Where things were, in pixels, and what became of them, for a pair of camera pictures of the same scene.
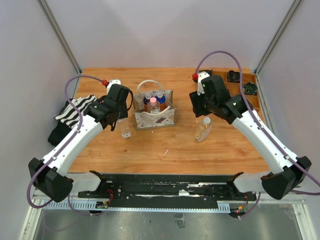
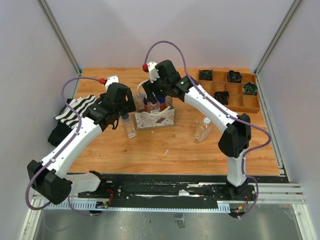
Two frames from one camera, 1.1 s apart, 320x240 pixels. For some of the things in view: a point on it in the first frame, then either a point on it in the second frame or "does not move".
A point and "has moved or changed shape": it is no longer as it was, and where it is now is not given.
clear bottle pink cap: [153, 106] does not move
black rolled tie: [233, 76] does not move
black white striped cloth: [69, 118] does not move
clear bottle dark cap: [123, 125] has moved or changed shape
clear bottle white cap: [203, 130] does not move
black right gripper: [195, 100] -> [149, 87]
